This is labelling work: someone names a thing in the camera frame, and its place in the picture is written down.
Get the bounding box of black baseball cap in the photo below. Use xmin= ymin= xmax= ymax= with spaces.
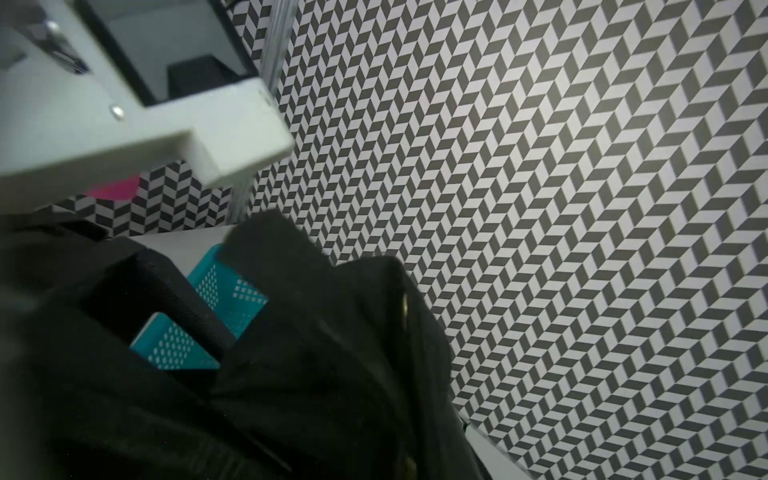
xmin=1 ymin=210 xmax=488 ymax=479

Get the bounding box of teal plastic basket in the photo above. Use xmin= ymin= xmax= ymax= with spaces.
xmin=131 ymin=245 xmax=267 ymax=370

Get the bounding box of pink metal cup stand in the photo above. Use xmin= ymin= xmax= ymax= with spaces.
xmin=85 ymin=175 xmax=141 ymax=202

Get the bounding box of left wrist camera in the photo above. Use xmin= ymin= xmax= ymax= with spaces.
xmin=1 ymin=1 xmax=294 ymax=214

